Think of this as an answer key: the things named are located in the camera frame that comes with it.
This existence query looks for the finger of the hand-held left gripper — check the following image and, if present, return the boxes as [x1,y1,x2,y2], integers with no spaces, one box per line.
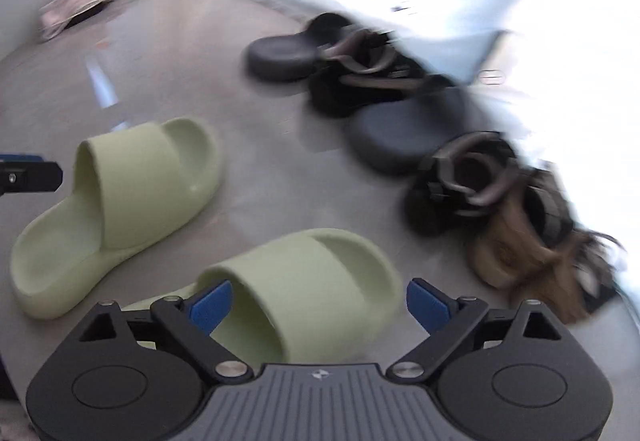
[0,152,64,194]

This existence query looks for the dark grey foam slide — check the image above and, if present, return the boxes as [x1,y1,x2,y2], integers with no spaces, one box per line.
[247,33,323,82]
[347,88,472,174]

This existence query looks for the light green foam slide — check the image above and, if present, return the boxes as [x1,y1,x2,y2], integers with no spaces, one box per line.
[10,117,224,320]
[122,227,403,364]

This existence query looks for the pinkish crumpled cloth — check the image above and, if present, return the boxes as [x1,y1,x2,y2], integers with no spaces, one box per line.
[39,0,118,42]

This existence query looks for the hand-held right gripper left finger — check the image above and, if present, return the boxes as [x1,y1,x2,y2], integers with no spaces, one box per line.
[75,280,256,384]

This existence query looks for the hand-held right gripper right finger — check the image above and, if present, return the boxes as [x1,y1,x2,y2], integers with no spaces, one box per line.
[387,278,568,384]

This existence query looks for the black suede sneaker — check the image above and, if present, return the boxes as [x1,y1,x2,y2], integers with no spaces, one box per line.
[305,13,437,118]
[404,131,522,238]

